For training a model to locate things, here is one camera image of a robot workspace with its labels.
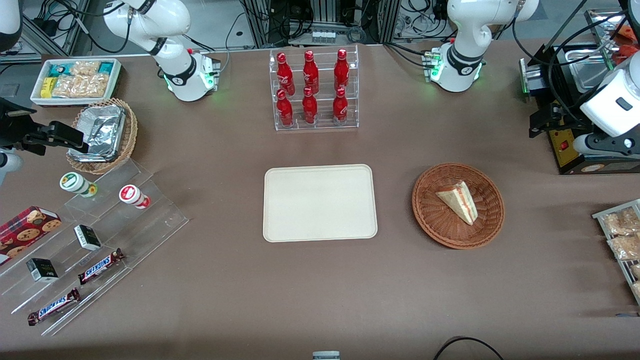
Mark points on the triangle sandwich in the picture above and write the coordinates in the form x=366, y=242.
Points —
x=460, y=202

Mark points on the cream plastic tray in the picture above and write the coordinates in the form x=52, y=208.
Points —
x=320, y=202

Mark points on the clear puffed snack bag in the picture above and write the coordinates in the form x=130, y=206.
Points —
x=85, y=68
x=80, y=86

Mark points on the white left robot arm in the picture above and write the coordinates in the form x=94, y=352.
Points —
x=457, y=62

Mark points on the small grey device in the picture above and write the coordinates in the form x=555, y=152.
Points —
x=326, y=356

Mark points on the red cola bottle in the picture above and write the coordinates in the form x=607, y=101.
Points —
x=310, y=72
x=284, y=75
x=284, y=110
x=309, y=107
x=340, y=107
x=341, y=70

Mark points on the clear acrylic bottle rack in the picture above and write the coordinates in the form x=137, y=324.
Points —
x=325, y=117

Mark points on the teal snack packet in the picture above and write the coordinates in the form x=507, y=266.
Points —
x=59, y=70
x=106, y=67

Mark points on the small black carton box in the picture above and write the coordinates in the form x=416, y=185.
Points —
x=87, y=237
x=42, y=270

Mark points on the aluminium frame rack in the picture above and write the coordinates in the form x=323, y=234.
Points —
x=325, y=12

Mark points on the light tan wicker basket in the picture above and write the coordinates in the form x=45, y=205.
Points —
x=129, y=135

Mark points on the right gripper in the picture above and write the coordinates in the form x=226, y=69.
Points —
x=16, y=131

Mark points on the green lid yogurt cup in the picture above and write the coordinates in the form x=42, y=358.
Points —
x=72, y=182

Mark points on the black yellow food warmer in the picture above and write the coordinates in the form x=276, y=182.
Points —
x=560, y=157

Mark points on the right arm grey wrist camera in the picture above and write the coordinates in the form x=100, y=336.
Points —
x=9, y=167

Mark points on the clear acrylic stepped display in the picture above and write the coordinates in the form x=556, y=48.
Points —
x=150, y=220

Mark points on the brown round wicker basket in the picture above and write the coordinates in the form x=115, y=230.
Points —
x=435, y=220

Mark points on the Snickers chocolate bar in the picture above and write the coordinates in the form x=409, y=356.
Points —
x=52, y=306
x=100, y=266

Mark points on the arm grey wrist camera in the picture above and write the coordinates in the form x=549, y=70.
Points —
x=585, y=145
x=9, y=167

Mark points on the clear fried snack bag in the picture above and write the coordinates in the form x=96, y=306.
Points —
x=620, y=222
x=625, y=247
x=636, y=290
x=636, y=271

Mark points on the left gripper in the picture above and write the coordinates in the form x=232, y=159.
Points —
x=564, y=116

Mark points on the red lid yogurt cup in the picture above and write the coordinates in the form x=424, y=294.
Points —
x=131, y=194

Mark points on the aluminium foil container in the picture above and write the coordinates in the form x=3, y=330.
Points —
x=102, y=130

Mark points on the tray of bagged snacks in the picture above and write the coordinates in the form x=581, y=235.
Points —
x=615, y=265

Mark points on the red plaid cookie box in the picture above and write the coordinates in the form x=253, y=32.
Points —
x=25, y=232

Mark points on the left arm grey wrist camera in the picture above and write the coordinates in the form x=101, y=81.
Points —
x=585, y=145

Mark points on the yellow snack packet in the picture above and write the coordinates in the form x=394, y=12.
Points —
x=47, y=87

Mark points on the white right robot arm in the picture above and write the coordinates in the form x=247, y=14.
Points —
x=182, y=80

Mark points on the white rectangular snack bin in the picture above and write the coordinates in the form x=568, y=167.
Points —
x=37, y=100

